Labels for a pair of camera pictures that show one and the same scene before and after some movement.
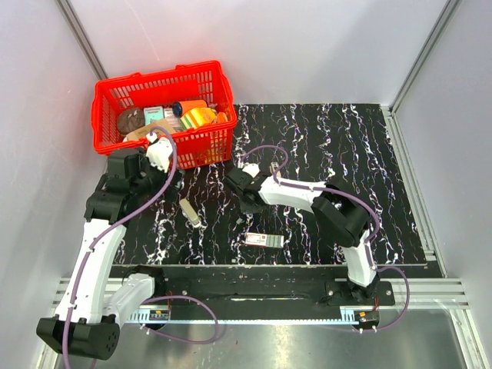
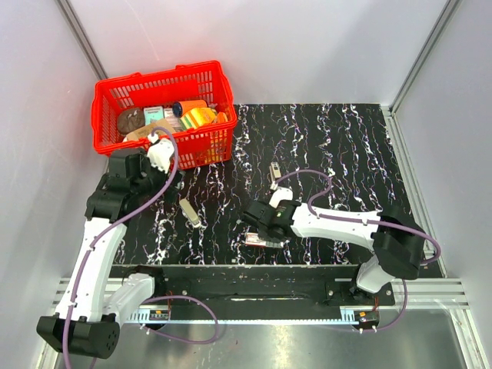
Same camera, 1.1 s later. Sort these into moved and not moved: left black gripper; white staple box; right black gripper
Moved: right black gripper
Not moved: white staple box; left black gripper
